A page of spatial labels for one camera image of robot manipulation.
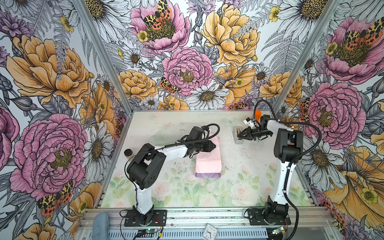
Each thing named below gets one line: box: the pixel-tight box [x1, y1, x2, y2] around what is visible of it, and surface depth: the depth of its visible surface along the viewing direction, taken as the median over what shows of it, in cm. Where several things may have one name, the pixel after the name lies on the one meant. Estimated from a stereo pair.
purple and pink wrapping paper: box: [195, 133, 222, 178], surface depth 89 cm
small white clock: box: [202, 223, 218, 240], surface depth 70 cm
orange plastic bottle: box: [255, 110, 262, 121], surface depth 101 cm
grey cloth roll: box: [92, 212, 110, 240], surface depth 71 cm
